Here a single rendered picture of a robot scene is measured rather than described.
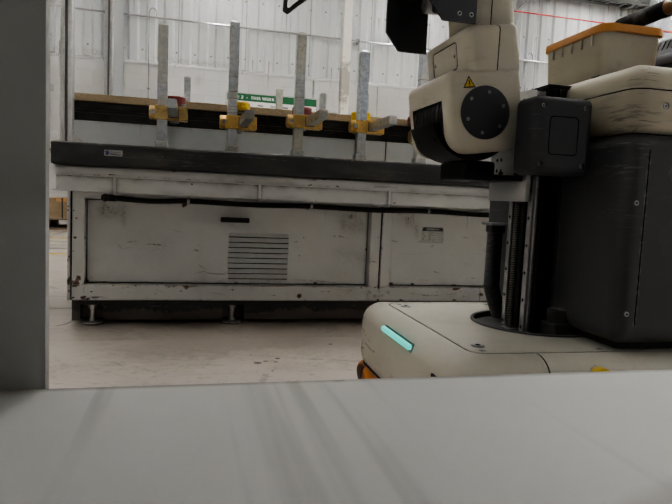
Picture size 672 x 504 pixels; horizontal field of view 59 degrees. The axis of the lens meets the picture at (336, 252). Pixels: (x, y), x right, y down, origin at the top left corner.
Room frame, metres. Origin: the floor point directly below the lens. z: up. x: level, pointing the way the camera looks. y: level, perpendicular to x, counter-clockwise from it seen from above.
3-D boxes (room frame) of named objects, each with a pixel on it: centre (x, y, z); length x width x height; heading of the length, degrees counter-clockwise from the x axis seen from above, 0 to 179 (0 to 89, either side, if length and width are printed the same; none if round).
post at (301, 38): (2.30, 0.17, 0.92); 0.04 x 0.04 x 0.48; 14
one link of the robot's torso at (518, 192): (1.24, -0.31, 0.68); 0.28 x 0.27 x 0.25; 13
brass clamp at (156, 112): (2.18, 0.63, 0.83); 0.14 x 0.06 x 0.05; 104
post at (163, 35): (2.18, 0.65, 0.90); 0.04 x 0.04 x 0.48; 14
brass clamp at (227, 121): (2.24, 0.39, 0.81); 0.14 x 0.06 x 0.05; 104
